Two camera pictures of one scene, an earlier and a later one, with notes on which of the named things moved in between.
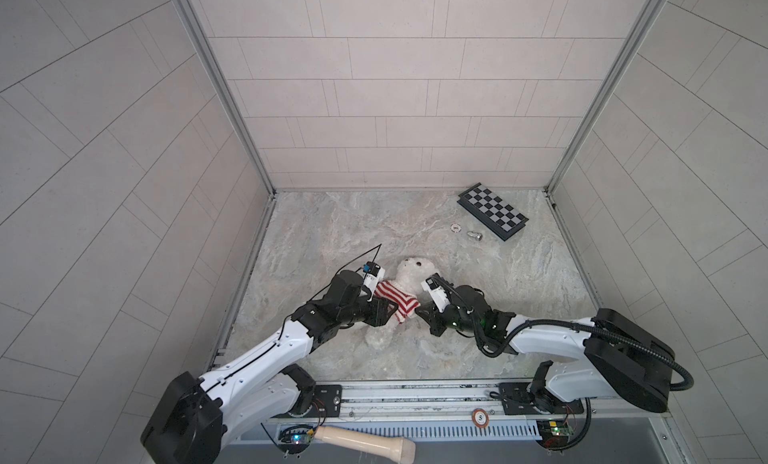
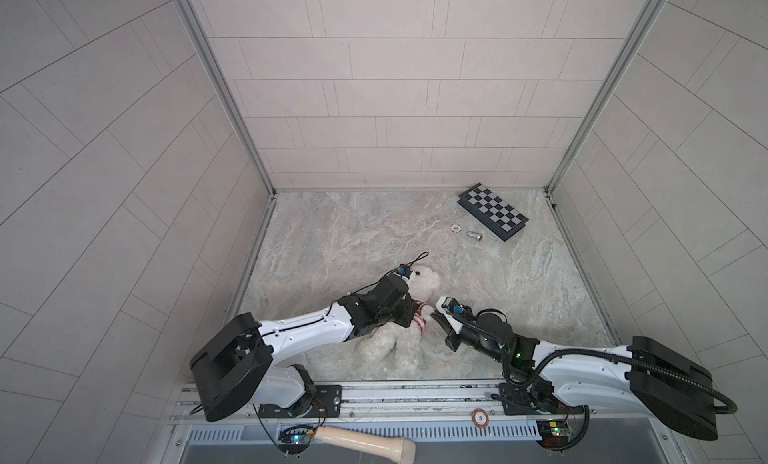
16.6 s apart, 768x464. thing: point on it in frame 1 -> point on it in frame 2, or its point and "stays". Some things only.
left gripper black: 376,311 -> 407,313
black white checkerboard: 492,211 stays
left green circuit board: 295,439 stays
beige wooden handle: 399,449 stays
